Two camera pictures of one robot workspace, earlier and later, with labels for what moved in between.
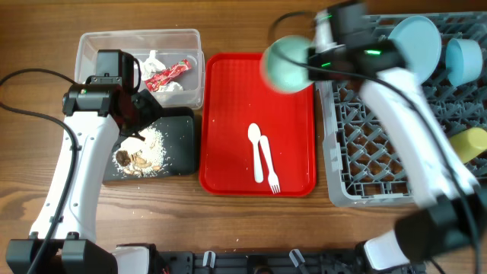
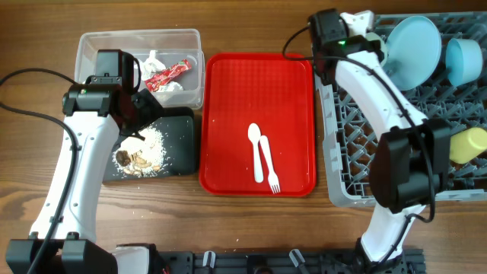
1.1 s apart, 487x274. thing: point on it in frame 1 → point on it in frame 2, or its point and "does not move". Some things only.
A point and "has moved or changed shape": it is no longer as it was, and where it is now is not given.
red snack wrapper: (159, 78) does not move
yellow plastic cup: (469, 143) does not move
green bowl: (280, 74) has moved or changed shape
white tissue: (152, 64) does not move
